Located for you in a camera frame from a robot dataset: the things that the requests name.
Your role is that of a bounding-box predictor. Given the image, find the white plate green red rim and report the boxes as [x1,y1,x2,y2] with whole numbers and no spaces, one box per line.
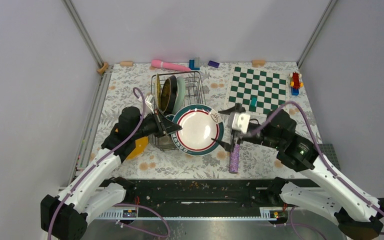
[171,104,224,157]

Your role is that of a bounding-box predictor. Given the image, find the green woven bamboo plate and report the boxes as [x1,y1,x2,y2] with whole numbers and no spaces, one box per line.
[155,73,162,110]

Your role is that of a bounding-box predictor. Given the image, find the right wooden block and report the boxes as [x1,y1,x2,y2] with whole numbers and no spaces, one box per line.
[251,59,266,68]

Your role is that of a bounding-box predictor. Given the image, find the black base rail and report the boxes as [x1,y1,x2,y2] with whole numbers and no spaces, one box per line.
[98,177,293,220]

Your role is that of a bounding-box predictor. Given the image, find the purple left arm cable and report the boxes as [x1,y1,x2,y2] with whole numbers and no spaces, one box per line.
[46,87,147,240]

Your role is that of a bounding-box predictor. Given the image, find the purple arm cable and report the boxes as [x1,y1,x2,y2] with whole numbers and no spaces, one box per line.
[46,87,147,240]
[244,100,384,236]

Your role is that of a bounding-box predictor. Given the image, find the grey lego baseplate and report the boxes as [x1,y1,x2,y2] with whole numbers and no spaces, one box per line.
[318,143,341,171]

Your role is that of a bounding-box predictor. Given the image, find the floral table mat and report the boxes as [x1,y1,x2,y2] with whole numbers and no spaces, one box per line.
[90,62,302,179]

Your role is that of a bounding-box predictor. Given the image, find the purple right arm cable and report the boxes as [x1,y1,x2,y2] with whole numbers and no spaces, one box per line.
[244,100,384,236]

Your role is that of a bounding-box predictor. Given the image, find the green white chessboard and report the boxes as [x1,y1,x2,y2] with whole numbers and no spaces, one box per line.
[224,66,290,117]

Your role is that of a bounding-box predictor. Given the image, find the red yellow blue toy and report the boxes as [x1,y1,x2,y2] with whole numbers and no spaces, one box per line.
[289,72,304,96]

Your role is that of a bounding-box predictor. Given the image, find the pink toy microphone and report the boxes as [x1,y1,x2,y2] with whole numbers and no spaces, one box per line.
[151,59,191,72]

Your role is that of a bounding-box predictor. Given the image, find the blue grey toy bricks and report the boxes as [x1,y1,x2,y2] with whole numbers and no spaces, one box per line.
[188,57,201,71]

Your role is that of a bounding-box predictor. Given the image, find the left wooden block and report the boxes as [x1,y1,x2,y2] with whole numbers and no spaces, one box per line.
[119,61,134,67]

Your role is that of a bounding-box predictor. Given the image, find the corner wooden block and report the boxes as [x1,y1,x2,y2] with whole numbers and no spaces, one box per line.
[96,62,109,75]

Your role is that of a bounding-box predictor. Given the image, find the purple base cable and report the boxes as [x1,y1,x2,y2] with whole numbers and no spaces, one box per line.
[115,201,174,239]

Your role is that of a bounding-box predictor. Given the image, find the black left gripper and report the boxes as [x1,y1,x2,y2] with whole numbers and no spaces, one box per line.
[132,108,182,140]

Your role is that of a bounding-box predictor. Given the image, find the grey wire dish rack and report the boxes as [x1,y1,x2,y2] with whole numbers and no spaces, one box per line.
[149,70,206,152]

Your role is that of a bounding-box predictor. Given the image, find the black glossy plate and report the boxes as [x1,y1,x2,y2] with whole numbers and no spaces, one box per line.
[159,75,178,115]

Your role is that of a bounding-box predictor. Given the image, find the purple toy brick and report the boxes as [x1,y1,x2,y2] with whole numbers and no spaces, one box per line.
[207,60,220,69]

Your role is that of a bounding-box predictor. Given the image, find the yellow polka dot plate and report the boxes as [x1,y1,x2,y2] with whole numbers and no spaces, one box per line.
[126,136,149,160]

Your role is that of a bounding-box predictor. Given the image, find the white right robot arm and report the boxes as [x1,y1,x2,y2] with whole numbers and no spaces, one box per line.
[219,103,384,240]

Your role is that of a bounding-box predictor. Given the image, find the purple glitter microphone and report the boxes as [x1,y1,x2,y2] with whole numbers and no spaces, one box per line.
[229,143,240,174]

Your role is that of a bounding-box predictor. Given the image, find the mint green plate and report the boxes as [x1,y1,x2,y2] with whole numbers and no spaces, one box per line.
[172,76,186,114]

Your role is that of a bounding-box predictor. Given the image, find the teal block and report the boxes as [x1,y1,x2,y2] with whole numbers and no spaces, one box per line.
[249,97,257,112]

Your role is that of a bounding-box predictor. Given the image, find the dark green mug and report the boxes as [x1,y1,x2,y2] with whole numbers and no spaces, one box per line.
[165,114,175,121]

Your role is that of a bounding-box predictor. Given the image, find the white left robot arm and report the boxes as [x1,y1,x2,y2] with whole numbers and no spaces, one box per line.
[40,106,182,240]

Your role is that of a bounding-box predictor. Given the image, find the small beige cup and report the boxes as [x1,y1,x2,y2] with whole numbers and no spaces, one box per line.
[157,135,174,148]

